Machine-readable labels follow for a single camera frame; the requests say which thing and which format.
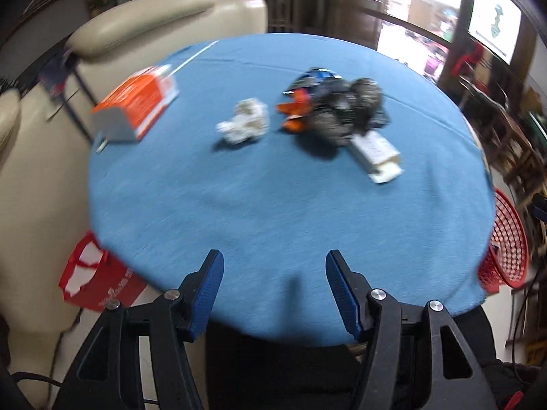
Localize wooden slatted furniture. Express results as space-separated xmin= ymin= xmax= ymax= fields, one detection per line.
xmin=265 ymin=0 xmax=322 ymax=35

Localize person's dark clothing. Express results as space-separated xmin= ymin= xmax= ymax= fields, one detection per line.
xmin=205 ymin=303 xmax=526 ymax=410

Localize orange wrapper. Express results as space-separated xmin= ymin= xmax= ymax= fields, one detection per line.
xmin=276 ymin=89 xmax=312 ymax=133

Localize white and green window poster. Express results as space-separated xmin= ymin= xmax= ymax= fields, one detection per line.
xmin=468 ymin=0 xmax=523 ymax=65

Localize wooden chair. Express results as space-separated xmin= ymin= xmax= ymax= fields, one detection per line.
xmin=459 ymin=77 xmax=547 ymax=206

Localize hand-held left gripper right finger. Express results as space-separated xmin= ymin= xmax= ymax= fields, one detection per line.
xmin=325 ymin=250 xmax=498 ymax=410

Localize black cable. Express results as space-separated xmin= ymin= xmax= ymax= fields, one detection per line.
xmin=9 ymin=371 xmax=65 ymax=396

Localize crumpled black plastic bag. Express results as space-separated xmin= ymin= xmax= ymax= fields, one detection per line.
xmin=308 ymin=78 xmax=391 ymax=148

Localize orange and white box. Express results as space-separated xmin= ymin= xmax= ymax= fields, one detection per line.
xmin=91 ymin=64 xmax=179 ymax=142

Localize crumpled white paper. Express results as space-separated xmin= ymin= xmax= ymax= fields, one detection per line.
xmin=216 ymin=98 xmax=270 ymax=145

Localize dark wooden door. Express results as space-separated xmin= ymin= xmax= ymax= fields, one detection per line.
xmin=325 ymin=0 xmax=385 ymax=50

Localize cream leather sofa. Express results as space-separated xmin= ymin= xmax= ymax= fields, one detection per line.
xmin=0 ymin=0 xmax=268 ymax=410

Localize red paper bag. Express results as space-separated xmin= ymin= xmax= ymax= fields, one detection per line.
xmin=58 ymin=231 xmax=146 ymax=312

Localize small white box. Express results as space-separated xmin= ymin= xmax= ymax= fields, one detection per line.
xmin=348 ymin=132 xmax=404 ymax=184

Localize blue tablecloth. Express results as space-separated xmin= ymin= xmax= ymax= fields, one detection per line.
xmin=88 ymin=33 xmax=496 ymax=346

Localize red hanging cloth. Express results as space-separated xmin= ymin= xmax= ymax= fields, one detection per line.
xmin=452 ymin=42 xmax=484 ymax=74

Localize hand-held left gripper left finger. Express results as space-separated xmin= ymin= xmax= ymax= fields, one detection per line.
xmin=51 ymin=249 xmax=225 ymax=410

